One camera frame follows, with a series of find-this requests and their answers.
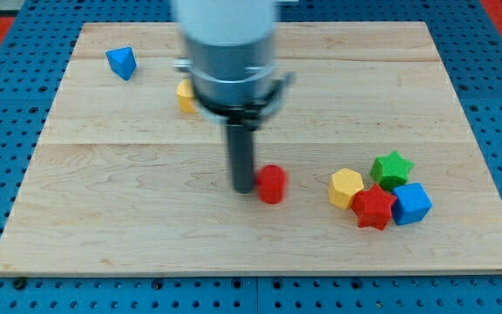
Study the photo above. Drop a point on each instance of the yellow heart block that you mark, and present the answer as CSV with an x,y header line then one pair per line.
x,y
185,96

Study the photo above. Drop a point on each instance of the red star block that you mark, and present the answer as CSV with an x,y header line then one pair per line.
x,y
373,207

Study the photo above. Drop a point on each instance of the green star block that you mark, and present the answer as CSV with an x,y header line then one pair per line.
x,y
391,170

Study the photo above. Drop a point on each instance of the blue cube block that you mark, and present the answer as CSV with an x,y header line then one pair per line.
x,y
412,203

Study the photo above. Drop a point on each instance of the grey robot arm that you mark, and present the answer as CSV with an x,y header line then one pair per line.
x,y
230,61

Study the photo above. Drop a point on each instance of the wooden board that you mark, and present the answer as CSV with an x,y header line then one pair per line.
x,y
123,183

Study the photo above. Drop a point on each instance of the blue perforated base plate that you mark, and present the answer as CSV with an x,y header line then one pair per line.
x,y
33,58

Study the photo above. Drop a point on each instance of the yellow hexagon block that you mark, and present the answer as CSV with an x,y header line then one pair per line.
x,y
343,186

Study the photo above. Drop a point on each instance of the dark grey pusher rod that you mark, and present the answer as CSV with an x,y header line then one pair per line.
x,y
240,150

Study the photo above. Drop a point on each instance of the red cylinder block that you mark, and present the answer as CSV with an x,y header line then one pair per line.
x,y
271,183

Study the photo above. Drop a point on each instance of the blue triangle block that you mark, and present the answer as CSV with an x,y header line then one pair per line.
x,y
122,62

